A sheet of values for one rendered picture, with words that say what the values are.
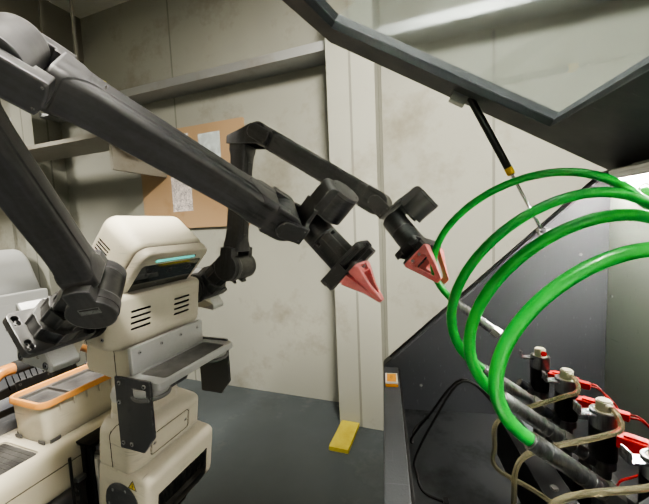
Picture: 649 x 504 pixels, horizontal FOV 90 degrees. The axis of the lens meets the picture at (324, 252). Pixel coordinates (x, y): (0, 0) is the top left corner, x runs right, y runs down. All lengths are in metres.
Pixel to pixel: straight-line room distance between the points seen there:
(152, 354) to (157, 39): 3.01
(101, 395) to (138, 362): 0.41
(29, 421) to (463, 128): 2.34
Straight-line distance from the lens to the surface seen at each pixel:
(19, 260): 4.12
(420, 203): 0.78
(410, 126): 2.34
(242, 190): 0.52
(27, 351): 0.77
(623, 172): 0.95
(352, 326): 2.19
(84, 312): 0.68
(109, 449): 1.01
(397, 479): 0.63
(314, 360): 2.65
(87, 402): 1.23
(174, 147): 0.49
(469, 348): 0.45
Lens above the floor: 1.35
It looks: 5 degrees down
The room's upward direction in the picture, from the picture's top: 2 degrees counter-clockwise
